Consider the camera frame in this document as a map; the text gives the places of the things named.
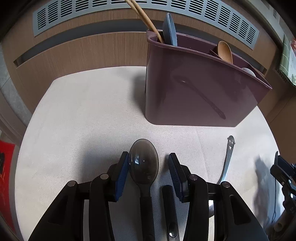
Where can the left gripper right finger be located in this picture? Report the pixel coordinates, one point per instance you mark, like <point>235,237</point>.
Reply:
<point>179,176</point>

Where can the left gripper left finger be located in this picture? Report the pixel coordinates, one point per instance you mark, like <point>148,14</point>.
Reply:
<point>117,177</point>

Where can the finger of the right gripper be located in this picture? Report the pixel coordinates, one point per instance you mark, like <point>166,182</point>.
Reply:
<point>283,165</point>

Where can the translucent grey black-handled spoon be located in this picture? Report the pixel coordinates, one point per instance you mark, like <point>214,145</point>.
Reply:
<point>143,163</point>

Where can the steel spoon with cutout handle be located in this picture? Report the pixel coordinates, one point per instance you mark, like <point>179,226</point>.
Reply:
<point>229,151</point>

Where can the wooden spoon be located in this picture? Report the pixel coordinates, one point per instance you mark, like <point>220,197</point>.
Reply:
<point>224,52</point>

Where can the blue-grey plastic spoon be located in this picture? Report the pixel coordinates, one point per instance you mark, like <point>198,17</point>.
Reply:
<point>169,31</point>

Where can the wooden chopstick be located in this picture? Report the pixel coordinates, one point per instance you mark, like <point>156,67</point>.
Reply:
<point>133,7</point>
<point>147,20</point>

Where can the green checked cloth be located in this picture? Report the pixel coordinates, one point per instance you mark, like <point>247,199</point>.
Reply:
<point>287,62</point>

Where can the maroon plastic utensil holder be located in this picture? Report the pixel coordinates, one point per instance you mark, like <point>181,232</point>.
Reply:
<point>187,86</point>

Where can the wooden cabinet front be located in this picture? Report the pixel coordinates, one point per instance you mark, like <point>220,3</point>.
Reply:
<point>117,38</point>

